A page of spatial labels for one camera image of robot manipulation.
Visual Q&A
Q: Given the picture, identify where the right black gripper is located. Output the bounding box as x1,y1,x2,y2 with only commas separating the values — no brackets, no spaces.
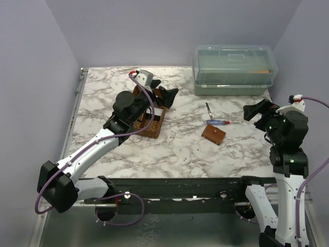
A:
244,97,286,144

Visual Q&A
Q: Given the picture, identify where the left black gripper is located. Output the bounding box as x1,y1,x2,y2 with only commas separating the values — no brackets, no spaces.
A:
130,80,178,124

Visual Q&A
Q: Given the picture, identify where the brown woven basket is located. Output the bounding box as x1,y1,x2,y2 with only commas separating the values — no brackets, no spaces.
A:
133,84,168,139

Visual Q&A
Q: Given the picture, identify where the brown leather card holder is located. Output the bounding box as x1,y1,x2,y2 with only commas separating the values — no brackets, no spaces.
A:
202,124,226,145

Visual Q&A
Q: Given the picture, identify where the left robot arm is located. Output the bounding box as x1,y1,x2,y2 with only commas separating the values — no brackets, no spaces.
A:
34,84,178,215

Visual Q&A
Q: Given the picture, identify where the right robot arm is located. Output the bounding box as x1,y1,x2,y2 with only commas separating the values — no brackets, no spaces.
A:
236,96,309,246

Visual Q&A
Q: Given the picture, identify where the clear lidded plastic box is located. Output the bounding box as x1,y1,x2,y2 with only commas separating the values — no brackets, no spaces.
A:
192,45,278,96

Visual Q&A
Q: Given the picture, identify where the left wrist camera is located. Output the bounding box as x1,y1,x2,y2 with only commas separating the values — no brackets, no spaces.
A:
130,69,154,87

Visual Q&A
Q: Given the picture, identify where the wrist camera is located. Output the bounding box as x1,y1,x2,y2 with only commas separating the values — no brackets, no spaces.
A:
276,94,305,115
130,69,154,87

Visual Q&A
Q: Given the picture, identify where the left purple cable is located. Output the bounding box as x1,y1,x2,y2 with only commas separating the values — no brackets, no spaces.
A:
34,74,155,227

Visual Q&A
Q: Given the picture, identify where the purple cable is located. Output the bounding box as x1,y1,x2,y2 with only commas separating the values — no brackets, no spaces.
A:
239,95,329,240
34,74,155,227

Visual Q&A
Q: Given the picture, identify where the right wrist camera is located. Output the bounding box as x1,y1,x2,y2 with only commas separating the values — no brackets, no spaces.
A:
276,94,305,115

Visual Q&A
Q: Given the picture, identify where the blue handled screwdriver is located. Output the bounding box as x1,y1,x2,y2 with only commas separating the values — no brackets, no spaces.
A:
207,120,240,126

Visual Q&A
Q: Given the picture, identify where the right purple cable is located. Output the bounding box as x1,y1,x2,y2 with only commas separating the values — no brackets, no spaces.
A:
239,95,329,240

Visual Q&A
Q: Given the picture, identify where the aluminium side rail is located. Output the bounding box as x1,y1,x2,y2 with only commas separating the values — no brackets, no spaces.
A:
60,68,89,160

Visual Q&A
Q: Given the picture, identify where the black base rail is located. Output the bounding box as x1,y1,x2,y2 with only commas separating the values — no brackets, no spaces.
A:
52,176,277,214

